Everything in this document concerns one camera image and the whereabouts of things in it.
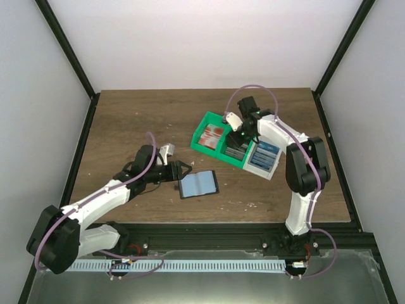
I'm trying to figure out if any light blue cable duct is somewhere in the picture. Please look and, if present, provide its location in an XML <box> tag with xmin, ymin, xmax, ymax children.
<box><xmin>68</xmin><ymin>259</ymin><xmax>286</xmax><ymax>274</ymax></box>

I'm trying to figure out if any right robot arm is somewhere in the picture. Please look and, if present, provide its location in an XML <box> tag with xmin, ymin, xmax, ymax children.
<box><xmin>225</xmin><ymin>96</ymin><xmax>330</xmax><ymax>255</ymax></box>

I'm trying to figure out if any green bin middle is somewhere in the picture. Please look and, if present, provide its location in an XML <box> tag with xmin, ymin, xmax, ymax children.
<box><xmin>216</xmin><ymin>127</ymin><xmax>259</xmax><ymax>168</ymax></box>

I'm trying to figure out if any black card holder wallet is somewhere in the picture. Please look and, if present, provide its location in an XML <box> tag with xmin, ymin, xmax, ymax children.
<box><xmin>178</xmin><ymin>170</ymin><xmax>220</xmax><ymax>200</ymax></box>

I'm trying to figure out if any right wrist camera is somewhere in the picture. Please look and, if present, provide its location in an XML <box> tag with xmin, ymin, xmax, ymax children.
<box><xmin>222</xmin><ymin>112</ymin><xmax>243</xmax><ymax>132</ymax></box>

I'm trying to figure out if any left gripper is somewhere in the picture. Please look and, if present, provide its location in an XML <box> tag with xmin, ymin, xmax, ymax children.
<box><xmin>146</xmin><ymin>161</ymin><xmax>192</xmax><ymax>184</ymax></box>

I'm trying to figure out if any black aluminium frame rail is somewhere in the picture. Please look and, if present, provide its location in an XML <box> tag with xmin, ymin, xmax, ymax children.
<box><xmin>88</xmin><ymin>223</ymin><xmax>304</xmax><ymax>254</ymax></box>

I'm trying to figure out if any green bin left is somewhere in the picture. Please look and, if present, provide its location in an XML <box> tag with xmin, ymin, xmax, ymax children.
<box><xmin>190</xmin><ymin>111</ymin><xmax>232</xmax><ymax>159</ymax></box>

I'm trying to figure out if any white bin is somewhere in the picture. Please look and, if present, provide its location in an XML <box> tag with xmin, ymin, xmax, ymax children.
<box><xmin>243</xmin><ymin>136</ymin><xmax>282</xmax><ymax>181</ymax></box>

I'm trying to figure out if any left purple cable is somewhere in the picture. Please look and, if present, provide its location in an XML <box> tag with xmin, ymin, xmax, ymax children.
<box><xmin>34</xmin><ymin>131</ymin><xmax>165</xmax><ymax>281</ymax></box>

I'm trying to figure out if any blue credit cards stack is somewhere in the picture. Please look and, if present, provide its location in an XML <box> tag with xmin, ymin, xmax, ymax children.
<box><xmin>248</xmin><ymin>141</ymin><xmax>281</xmax><ymax>172</ymax></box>

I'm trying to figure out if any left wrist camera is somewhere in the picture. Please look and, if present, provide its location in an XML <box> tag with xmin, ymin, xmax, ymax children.
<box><xmin>156</xmin><ymin>143</ymin><xmax>175</xmax><ymax>165</ymax></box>

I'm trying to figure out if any dark green credit cards stack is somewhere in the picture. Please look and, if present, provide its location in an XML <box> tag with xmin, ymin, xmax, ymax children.
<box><xmin>223</xmin><ymin>141</ymin><xmax>249</xmax><ymax>161</ymax></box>

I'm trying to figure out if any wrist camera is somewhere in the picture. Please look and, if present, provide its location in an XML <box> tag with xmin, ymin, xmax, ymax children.
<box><xmin>222</xmin><ymin>112</ymin><xmax>243</xmax><ymax>132</ymax></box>
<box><xmin>156</xmin><ymin>143</ymin><xmax>175</xmax><ymax>165</ymax></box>

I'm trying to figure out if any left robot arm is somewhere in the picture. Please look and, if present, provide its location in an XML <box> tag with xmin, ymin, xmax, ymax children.
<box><xmin>27</xmin><ymin>144</ymin><xmax>192</xmax><ymax>274</ymax></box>

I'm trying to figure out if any red credit cards stack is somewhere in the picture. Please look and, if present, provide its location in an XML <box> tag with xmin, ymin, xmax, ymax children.
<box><xmin>197</xmin><ymin>123</ymin><xmax>224</xmax><ymax>150</ymax></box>

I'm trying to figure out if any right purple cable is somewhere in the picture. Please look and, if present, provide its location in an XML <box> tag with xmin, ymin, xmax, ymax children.
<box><xmin>223</xmin><ymin>84</ymin><xmax>338</xmax><ymax>279</ymax></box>

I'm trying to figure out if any purple cable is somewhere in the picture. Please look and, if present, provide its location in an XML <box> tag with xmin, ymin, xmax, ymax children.
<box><xmin>34</xmin><ymin>131</ymin><xmax>165</xmax><ymax>281</ymax></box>
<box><xmin>223</xmin><ymin>84</ymin><xmax>338</xmax><ymax>279</ymax></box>

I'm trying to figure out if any green bin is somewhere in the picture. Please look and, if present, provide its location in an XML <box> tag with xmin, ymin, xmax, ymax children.
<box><xmin>190</xmin><ymin>111</ymin><xmax>232</xmax><ymax>159</ymax></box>
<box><xmin>216</xmin><ymin>127</ymin><xmax>259</xmax><ymax>168</ymax></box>

